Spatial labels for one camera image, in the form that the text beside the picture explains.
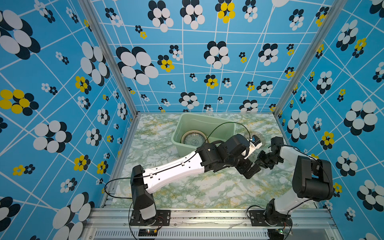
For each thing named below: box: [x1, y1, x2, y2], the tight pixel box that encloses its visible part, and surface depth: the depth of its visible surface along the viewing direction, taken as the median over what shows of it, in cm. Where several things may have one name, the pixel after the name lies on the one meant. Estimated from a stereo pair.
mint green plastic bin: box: [171, 112, 237, 157], surface depth 99 cm
